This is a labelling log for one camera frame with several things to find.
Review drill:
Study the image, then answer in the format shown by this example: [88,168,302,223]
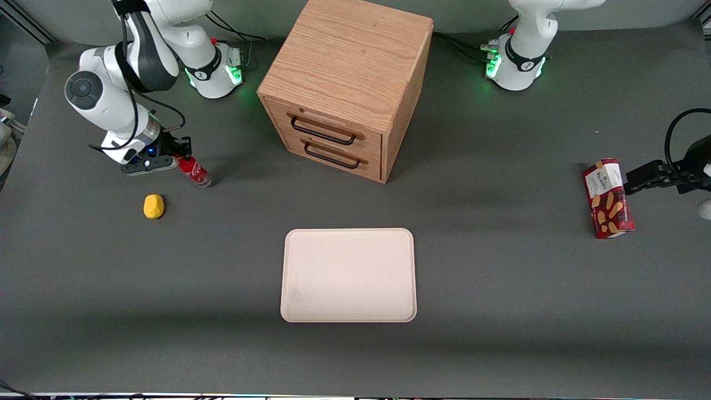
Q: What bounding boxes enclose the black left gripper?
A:
[626,136,711,196]

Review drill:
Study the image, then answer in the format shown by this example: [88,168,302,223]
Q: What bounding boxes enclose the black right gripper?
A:
[148,131,193,160]

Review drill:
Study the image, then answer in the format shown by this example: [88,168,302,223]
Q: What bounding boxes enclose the red coke bottle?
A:
[177,156,212,188]

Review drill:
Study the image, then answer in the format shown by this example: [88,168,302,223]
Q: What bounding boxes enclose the beige plastic tray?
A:
[280,228,418,323]

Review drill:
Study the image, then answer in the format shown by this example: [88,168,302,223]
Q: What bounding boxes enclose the red shortbread cookie box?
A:
[582,158,636,239]

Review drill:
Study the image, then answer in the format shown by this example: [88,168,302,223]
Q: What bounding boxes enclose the yellow lemon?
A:
[143,194,166,219]

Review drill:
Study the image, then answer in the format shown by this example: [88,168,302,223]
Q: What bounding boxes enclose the wooden drawer front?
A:
[281,133,383,183]
[264,98,384,157]

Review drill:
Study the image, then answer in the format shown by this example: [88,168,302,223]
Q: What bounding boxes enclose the beige round object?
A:
[0,109,26,174]

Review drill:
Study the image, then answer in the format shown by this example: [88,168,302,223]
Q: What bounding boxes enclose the wooden drawer cabinet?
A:
[257,0,434,184]

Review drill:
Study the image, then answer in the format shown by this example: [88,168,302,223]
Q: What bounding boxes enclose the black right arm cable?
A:
[89,0,187,152]

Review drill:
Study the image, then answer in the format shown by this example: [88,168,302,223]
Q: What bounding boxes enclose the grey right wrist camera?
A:
[121,156,174,177]

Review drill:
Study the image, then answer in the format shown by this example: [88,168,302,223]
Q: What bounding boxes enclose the black looped cable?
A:
[664,108,711,179]

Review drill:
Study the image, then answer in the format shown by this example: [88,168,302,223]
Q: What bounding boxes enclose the black right base cables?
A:
[203,12,268,67]

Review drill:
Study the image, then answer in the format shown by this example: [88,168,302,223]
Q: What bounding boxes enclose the black base cables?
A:
[203,12,268,67]
[432,16,520,65]

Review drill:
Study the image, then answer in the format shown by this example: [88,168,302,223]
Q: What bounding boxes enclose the black metal drawer handle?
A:
[289,113,358,147]
[302,139,362,170]

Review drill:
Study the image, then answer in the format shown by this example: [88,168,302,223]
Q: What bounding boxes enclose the black left base cables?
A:
[432,16,520,65]

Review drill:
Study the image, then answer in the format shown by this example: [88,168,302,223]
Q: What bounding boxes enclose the thin black floor cable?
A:
[0,381,35,400]

